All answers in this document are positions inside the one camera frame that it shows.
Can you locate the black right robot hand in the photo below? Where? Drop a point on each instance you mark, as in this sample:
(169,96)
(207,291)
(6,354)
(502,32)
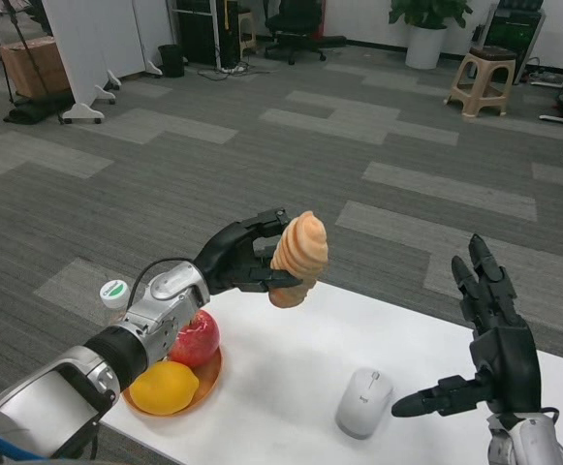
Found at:
(506,363)

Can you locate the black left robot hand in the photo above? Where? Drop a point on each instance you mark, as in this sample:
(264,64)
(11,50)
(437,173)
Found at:
(228,257)

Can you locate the ridged brown bread loaf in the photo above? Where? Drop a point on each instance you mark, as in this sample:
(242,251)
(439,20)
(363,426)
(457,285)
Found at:
(305,247)

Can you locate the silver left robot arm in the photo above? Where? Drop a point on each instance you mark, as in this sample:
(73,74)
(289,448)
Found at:
(165,310)

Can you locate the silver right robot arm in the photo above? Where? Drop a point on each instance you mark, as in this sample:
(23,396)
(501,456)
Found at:
(533,438)

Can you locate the red apple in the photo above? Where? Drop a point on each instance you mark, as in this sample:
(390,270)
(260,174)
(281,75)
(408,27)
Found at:
(198,339)

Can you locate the clear bottle green-white cap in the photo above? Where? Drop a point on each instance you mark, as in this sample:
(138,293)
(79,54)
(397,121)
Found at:
(115,293)

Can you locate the orange round plate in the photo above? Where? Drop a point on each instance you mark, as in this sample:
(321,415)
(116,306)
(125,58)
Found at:
(210,380)

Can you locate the yellow lemon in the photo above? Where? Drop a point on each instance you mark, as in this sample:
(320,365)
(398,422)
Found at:
(165,387)

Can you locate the white computer mouse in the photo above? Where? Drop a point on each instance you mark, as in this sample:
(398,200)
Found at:
(363,402)

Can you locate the white power strip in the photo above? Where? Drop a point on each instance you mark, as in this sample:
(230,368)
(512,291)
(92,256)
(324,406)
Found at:
(231,69)

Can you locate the black waste bin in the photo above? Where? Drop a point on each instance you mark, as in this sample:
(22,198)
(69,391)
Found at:
(171,62)

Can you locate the black computer tower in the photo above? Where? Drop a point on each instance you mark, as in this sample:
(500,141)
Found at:
(201,34)

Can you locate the narrow tan stool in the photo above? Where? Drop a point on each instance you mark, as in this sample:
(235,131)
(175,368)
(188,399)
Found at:
(247,15)

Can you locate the black bag on floor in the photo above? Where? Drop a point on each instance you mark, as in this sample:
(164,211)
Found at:
(31,112)

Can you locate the black office chair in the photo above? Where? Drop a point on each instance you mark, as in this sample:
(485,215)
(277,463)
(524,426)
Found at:
(295,19)

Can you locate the large white rolling partition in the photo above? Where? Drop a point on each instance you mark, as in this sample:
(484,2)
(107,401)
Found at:
(92,43)

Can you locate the brown cardboard box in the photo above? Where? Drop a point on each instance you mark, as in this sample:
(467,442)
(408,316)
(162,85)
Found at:
(29,70)

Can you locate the white plant pot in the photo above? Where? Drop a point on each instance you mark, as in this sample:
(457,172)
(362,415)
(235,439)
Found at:
(424,48)

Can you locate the beige stool brown seat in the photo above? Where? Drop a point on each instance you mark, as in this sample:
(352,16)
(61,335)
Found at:
(489,63)

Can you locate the green potted plant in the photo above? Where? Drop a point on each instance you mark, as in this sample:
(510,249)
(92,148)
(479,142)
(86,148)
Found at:
(426,12)

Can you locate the black green server rack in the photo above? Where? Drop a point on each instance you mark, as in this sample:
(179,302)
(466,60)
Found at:
(509,34)

